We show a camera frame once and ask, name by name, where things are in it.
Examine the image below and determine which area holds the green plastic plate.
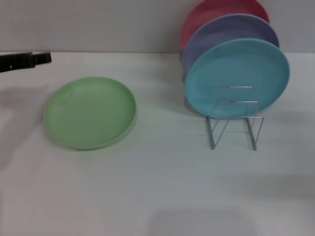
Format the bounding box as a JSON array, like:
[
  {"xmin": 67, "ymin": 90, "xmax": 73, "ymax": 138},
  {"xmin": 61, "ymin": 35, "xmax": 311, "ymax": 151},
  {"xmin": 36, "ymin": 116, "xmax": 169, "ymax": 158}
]
[{"xmin": 43, "ymin": 76, "xmax": 137, "ymax": 151}]

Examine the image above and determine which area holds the pink plastic plate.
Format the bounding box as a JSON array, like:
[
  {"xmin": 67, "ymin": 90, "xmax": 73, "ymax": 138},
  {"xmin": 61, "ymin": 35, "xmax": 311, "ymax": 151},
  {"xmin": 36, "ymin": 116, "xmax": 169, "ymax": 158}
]
[{"xmin": 180, "ymin": 0, "xmax": 270, "ymax": 54}]

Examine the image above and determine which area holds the purple plastic plate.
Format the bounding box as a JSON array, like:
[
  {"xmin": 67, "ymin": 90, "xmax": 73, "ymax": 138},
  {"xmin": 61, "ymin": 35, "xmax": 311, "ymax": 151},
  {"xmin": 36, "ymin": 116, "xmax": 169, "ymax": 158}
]
[{"xmin": 182, "ymin": 14, "xmax": 280, "ymax": 74}]

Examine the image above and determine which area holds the blue plastic plate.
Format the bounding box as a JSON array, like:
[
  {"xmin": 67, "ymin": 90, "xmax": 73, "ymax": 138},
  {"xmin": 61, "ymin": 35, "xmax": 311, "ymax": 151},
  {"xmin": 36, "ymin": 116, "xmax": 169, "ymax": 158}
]
[{"xmin": 184, "ymin": 38, "xmax": 290, "ymax": 120}]

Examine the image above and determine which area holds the metal wire plate rack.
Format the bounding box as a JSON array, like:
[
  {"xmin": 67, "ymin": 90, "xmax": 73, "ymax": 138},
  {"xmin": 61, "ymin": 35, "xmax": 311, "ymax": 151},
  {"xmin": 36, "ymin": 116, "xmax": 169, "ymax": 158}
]
[{"xmin": 206, "ymin": 85, "xmax": 264, "ymax": 150}]

